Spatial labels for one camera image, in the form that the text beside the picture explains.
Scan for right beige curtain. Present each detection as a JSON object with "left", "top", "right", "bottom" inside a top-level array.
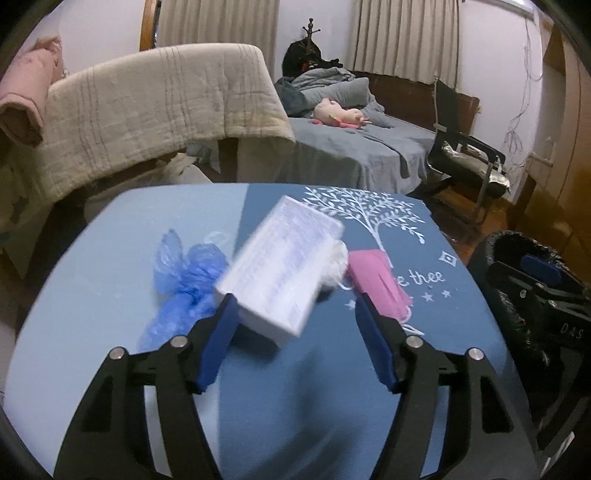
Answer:
[{"left": 348, "top": 0, "right": 461, "bottom": 87}]

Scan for bed with grey sheet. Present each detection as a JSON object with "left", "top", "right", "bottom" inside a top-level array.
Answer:
[{"left": 277, "top": 117, "right": 435, "bottom": 194}]

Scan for grey duvet pile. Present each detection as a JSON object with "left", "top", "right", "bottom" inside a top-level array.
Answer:
[{"left": 290, "top": 67, "right": 394, "bottom": 128}]

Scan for silver seat cushion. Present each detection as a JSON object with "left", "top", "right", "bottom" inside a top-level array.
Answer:
[{"left": 442, "top": 141, "right": 511, "bottom": 198}]

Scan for black office chair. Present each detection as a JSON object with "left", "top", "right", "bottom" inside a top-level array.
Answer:
[{"left": 427, "top": 79, "right": 509, "bottom": 226}]

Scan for blue plastic bag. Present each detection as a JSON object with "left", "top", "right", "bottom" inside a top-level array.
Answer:
[{"left": 138, "top": 230, "right": 228, "bottom": 352}]

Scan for pink plush toy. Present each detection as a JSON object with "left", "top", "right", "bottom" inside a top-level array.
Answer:
[{"left": 312, "top": 98, "right": 370, "bottom": 129}]

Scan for dark blue clothing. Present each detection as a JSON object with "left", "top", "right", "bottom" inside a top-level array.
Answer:
[{"left": 274, "top": 77, "right": 308, "bottom": 117}]

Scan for wooden wardrobe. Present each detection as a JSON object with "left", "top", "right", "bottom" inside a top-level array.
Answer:
[{"left": 521, "top": 21, "right": 590, "bottom": 281}]

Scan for beige curtain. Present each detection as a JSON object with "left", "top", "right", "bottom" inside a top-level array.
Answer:
[
  {"left": 348, "top": 0, "right": 461, "bottom": 87},
  {"left": 155, "top": 0, "right": 280, "bottom": 75}
]

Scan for pink face mask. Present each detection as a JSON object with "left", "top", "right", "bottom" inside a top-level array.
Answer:
[{"left": 348, "top": 249, "right": 413, "bottom": 324}]

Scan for left beige curtain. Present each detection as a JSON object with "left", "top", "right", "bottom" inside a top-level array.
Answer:
[{"left": 155, "top": 0, "right": 280, "bottom": 75}]

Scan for hanging white cables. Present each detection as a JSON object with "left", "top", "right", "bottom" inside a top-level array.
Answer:
[{"left": 503, "top": 13, "right": 544, "bottom": 163}]

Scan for pink padded jacket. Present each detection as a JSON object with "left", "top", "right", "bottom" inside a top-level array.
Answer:
[{"left": 1, "top": 36, "right": 64, "bottom": 147}]

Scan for coat rack with black coat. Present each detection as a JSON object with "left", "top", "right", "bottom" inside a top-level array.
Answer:
[{"left": 281, "top": 18, "right": 344, "bottom": 79}]

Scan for white medicine box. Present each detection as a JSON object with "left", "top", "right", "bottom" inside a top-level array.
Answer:
[{"left": 214, "top": 196, "right": 344, "bottom": 348}]

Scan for wooden headboard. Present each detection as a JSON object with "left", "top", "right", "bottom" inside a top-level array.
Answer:
[{"left": 353, "top": 71, "right": 480, "bottom": 134}]

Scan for beige quilt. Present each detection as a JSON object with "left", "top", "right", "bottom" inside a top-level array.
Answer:
[{"left": 1, "top": 43, "right": 294, "bottom": 232}]

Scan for black bin with bag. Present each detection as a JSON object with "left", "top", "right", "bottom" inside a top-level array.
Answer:
[{"left": 468, "top": 231, "right": 590, "bottom": 456}]

